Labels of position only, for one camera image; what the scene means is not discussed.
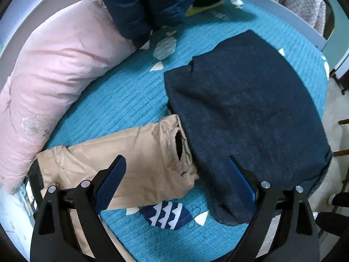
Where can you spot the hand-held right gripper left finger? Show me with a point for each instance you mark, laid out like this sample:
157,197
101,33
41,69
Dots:
109,188

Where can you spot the white furniture panel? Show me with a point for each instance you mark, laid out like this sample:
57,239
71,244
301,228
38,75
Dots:
342,71

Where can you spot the pink pillow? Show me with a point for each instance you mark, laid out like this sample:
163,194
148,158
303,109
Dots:
54,73

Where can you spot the pink patterned cloth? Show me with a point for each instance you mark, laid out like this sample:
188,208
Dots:
300,5

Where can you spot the dark blue puffer jacket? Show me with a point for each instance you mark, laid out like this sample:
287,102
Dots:
136,5

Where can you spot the navy knit sweater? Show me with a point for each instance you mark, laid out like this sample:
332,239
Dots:
245,114

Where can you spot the tan pants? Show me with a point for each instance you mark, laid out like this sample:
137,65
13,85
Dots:
136,163

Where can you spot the wooden furniture rails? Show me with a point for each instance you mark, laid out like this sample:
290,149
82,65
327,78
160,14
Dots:
343,152

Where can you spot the teal quilted blanket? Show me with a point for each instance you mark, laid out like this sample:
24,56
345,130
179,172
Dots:
122,101

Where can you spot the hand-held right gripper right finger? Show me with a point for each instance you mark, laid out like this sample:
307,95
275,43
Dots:
244,186

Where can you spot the light blue bed frame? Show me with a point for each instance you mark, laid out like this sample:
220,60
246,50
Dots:
286,24

